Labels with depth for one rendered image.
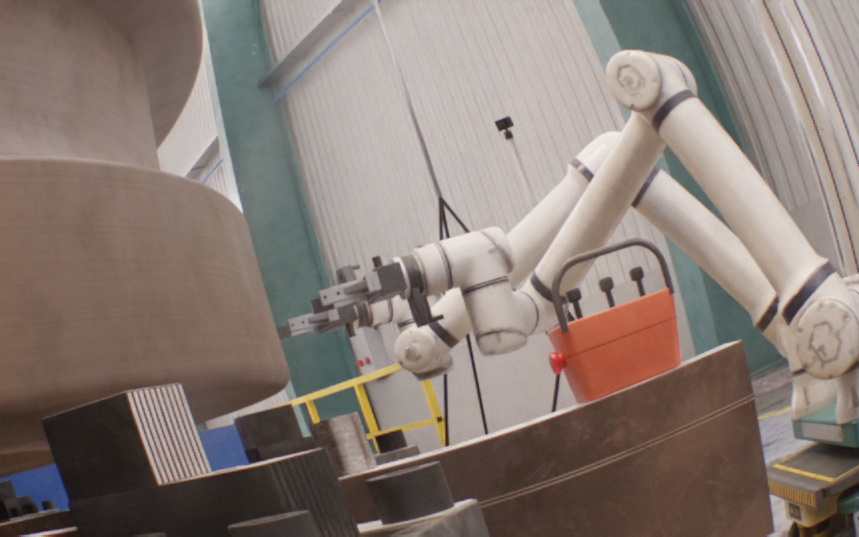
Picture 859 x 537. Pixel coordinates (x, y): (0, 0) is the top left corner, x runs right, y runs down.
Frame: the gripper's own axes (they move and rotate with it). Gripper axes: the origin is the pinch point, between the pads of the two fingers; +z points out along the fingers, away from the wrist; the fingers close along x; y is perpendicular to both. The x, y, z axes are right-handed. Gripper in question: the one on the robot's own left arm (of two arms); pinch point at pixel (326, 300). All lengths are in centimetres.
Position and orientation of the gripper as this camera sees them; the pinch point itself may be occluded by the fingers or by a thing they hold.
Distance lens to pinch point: 264.2
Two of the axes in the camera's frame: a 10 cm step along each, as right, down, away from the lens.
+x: 2.0, -1.3, -9.7
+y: -3.0, -9.5, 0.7
